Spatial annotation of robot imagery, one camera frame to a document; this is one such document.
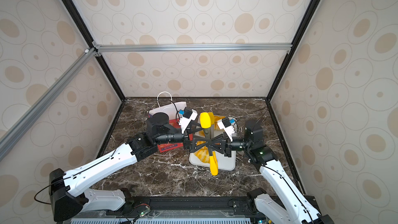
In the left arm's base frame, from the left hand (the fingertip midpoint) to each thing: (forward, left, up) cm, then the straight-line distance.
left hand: (209, 137), depth 58 cm
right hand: (-2, 0, -7) cm, 7 cm away
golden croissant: (+7, +2, -30) cm, 31 cm away
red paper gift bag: (+25, +23, -11) cm, 36 cm away
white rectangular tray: (+4, -10, -35) cm, 36 cm away
